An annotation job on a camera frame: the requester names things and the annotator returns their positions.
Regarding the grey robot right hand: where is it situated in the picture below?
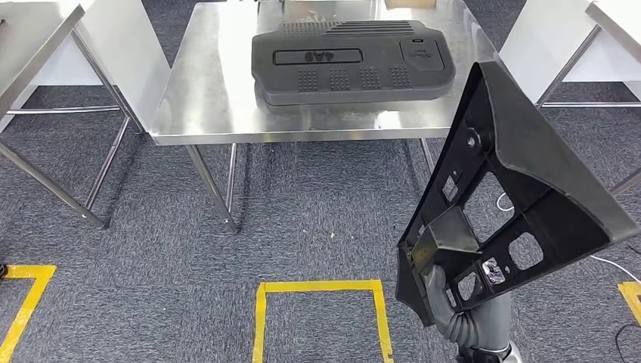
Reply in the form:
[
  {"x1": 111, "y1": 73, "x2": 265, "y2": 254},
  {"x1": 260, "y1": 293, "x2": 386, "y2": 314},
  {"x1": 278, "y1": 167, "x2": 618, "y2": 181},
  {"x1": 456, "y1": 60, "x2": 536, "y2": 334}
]
[{"x1": 423, "y1": 265, "x2": 512, "y2": 350}]

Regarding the black plastic plate frame part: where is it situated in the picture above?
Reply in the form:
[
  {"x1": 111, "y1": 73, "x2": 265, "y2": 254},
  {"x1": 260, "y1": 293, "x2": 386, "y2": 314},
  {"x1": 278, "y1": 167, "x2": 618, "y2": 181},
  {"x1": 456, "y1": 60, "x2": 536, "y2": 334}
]
[{"x1": 394, "y1": 60, "x2": 641, "y2": 328}]

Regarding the stainless steel workbench table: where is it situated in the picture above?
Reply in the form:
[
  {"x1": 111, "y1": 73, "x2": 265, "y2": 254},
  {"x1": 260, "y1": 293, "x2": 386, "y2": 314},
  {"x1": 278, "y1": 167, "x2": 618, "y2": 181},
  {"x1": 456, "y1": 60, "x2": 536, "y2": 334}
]
[
  {"x1": 149, "y1": 0, "x2": 502, "y2": 235},
  {"x1": 0, "y1": 2, "x2": 146, "y2": 231},
  {"x1": 535, "y1": 0, "x2": 641, "y2": 197}
]

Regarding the yellow floor tape square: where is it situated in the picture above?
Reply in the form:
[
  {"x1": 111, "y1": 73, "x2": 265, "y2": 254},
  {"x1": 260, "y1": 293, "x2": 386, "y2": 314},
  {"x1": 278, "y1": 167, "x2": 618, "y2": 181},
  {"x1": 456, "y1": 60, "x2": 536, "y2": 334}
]
[
  {"x1": 0, "y1": 264, "x2": 57, "y2": 363},
  {"x1": 617, "y1": 281, "x2": 641, "y2": 327},
  {"x1": 252, "y1": 279, "x2": 395, "y2": 363}
]

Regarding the black plastic engine cover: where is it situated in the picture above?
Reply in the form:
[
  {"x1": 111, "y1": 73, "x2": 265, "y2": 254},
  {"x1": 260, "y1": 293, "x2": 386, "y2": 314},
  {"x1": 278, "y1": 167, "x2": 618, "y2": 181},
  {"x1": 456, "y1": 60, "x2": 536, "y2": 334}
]
[{"x1": 251, "y1": 20, "x2": 457, "y2": 107}]

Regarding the white panel desk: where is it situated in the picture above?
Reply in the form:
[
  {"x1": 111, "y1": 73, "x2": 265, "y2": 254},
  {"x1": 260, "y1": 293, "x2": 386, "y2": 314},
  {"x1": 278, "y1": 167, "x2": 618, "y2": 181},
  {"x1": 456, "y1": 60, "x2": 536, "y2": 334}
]
[
  {"x1": 500, "y1": 0, "x2": 641, "y2": 104},
  {"x1": 29, "y1": 0, "x2": 172, "y2": 134}
]

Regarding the black floor cable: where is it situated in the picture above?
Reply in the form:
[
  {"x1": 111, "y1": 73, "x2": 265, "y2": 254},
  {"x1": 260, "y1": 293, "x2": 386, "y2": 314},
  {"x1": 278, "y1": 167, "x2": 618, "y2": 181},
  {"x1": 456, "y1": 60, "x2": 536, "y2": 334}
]
[{"x1": 615, "y1": 323, "x2": 641, "y2": 359}]

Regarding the white floor cable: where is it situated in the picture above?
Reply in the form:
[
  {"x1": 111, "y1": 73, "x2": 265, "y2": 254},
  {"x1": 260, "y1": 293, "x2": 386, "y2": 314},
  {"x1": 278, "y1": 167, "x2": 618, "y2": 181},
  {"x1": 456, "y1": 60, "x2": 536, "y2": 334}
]
[{"x1": 495, "y1": 192, "x2": 641, "y2": 285}]

